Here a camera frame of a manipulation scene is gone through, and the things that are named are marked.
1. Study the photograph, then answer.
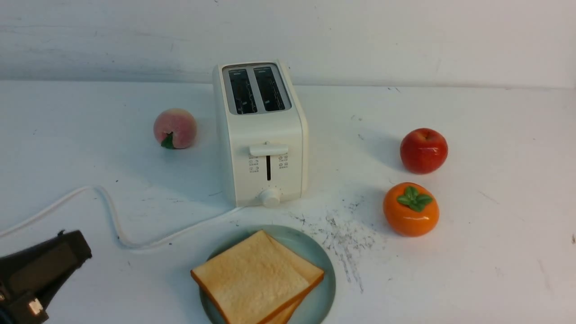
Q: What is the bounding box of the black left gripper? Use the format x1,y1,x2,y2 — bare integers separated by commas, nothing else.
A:
0,230,92,324

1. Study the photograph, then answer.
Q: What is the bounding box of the toast slice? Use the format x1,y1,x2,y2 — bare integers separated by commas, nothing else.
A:
266,234,324,324
191,230,311,324

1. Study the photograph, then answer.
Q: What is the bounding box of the pink peach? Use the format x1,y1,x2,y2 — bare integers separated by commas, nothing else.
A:
153,108,198,149

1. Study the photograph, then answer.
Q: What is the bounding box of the white two-slot toaster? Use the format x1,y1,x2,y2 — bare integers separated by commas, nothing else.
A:
212,61,309,208

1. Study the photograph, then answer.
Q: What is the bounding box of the light blue round plate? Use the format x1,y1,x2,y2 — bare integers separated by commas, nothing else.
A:
190,225,337,324

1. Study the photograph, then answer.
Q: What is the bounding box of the orange persimmon with green leaf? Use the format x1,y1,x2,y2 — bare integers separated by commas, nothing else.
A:
382,182,440,237

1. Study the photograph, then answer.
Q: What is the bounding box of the red apple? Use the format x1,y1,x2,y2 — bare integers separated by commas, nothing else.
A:
400,128,449,174

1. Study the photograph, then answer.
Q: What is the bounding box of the white toaster power cord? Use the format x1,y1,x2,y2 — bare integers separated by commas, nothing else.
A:
0,185,246,250

